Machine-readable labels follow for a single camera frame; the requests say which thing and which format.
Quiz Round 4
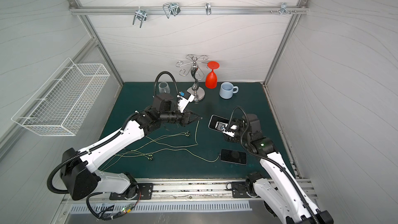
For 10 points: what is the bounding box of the yellow-green earphone cable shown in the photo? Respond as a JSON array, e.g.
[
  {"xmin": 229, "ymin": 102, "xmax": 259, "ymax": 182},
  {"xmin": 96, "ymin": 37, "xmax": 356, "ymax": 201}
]
[
  {"xmin": 99, "ymin": 131, "xmax": 191, "ymax": 172},
  {"xmin": 146, "ymin": 119, "xmax": 220, "ymax": 163}
]

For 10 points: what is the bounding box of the black smartphone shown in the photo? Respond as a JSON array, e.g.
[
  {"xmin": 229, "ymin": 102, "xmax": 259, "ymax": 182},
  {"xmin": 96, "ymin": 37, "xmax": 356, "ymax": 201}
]
[
  {"xmin": 208, "ymin": 115, "xmax": 229, "ymax": 132},
  {"xmin": 220, "ymin": 149, "xmax": 247, "ymax": 166}
]

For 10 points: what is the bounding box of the left arm base wiring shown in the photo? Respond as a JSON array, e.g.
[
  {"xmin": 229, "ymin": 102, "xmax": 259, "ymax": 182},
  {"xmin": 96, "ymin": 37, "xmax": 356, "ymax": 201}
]
[{"xmin": 86, "ymin": 189, "xmax": 142, "ymax": 222}]

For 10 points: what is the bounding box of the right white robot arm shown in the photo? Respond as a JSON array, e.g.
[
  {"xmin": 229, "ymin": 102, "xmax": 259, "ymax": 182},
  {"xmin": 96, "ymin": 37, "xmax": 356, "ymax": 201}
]
[{"xmin": 219, "ymin": 106, "xmax": 334, "ymax": 224}]

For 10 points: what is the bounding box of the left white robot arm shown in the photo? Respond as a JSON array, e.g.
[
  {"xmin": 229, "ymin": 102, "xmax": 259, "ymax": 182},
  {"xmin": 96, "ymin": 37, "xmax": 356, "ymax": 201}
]
[{"xmin": 47, "ymin": 91, "xmax": 201, "ymax": 201}]

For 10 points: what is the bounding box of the chrome glass holder stand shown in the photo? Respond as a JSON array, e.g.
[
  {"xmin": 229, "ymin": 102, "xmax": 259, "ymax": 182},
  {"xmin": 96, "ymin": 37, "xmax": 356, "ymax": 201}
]
[{"xmin": 176, "ymin": 54, "xmax": 208, "ymax": 103}]

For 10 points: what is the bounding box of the light blue ceramic mug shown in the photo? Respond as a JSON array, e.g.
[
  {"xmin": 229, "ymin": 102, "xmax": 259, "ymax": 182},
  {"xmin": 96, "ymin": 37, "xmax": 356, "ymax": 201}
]
[{"xmin": 219, "ymin": 82, "xmax": 239, "ymax": 100}]

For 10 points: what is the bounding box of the red plastic goblet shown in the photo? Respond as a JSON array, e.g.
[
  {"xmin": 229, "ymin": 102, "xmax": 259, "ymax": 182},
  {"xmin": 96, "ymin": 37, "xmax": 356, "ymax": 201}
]
[{"xmin": 205, "ymin": 61, "xmax": 220, "ymax": 89}]

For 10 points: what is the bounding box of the metal hook clamp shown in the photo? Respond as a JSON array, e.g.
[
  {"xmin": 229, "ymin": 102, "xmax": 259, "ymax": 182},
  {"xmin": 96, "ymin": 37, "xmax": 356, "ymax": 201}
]
[{"xmin": 205, "ymin": 3, "xmax": 211, "ymax": 16}]

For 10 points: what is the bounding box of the metal u-bolt clamp middle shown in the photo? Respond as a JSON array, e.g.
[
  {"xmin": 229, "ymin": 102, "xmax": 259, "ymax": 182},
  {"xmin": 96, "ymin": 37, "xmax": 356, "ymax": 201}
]
[{"xmin": 162, "ymin": 2, "xmax": 181, "ymax": 19}]

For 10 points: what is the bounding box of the metal u-bolt clamp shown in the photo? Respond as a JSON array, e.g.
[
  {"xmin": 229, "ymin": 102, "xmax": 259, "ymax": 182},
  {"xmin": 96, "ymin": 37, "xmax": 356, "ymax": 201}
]
[
  {"xmin": 132, "ymin": 8, "xmax": 147, "ymax": 28},
  {"xmin": 162, "ymin": 2, "xmax": 181, "ymax": 19}
]

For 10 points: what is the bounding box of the metal u-bolt clamp left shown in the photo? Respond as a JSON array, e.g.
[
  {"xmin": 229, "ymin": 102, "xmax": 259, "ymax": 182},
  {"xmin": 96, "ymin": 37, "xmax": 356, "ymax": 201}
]
[{"xmin": 132, "ymin": 8, "xmax": 147, "ymax": 28}]

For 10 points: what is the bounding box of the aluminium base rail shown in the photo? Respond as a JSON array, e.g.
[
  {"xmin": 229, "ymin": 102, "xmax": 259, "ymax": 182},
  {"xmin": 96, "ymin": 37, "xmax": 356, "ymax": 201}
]
[{"xmin": 62, "ymin": 178, "xmax": 318, "ymax": 203}]

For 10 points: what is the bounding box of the metal bracket clamp right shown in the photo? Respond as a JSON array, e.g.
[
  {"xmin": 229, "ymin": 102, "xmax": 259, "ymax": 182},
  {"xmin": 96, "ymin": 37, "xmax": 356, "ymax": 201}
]
[{"xmin": 269, "ymin": 3, "xmax": 297, "ymax": 15}]

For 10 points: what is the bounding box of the white wire basket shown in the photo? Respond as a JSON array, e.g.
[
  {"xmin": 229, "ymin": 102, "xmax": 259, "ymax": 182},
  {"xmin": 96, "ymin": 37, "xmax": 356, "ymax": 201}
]
[{"xmin": 11, "ymin": 58, "xmax": 110, "ymax": 136}]

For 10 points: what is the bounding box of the aluminium crossbar rail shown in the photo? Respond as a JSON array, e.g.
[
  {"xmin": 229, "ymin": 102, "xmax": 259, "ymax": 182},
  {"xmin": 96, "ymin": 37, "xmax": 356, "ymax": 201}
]
[{"xmin": 69, "ymin": 5, "xmax": 309, "ymax": 16}]

